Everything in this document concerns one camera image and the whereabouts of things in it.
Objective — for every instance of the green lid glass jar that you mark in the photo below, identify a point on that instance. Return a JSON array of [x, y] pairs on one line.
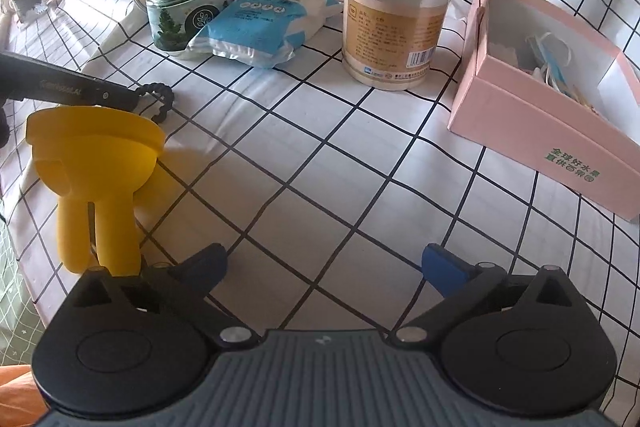
[[185, 12]]

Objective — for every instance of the green cutting mat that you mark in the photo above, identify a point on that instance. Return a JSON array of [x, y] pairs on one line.
[[12, 282]]

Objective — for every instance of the clear plastic powder jar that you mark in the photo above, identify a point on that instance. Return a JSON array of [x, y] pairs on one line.
[[395, 17]]

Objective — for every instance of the yellow soft rubber toy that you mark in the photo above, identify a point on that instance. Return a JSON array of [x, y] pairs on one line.
[[95, 157]]

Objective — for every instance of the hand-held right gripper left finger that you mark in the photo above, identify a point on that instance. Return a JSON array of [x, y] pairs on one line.
[[205, 264]]

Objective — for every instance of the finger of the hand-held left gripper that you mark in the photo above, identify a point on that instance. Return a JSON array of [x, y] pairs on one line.
[[120, 96]]

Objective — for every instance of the orange cloth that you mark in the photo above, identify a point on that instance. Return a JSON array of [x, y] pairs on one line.
[[17, 397]]

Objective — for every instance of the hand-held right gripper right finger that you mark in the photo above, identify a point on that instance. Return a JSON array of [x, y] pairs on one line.
[[442, 272]]

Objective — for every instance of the blue cotton pad bag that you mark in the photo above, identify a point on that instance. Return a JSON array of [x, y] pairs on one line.
[[260, 22]]

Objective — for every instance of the pink cardboard box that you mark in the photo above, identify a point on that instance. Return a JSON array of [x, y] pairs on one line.
[[525, 127]]

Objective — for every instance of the blue face mask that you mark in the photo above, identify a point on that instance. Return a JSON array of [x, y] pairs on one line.
[[547, 57]]

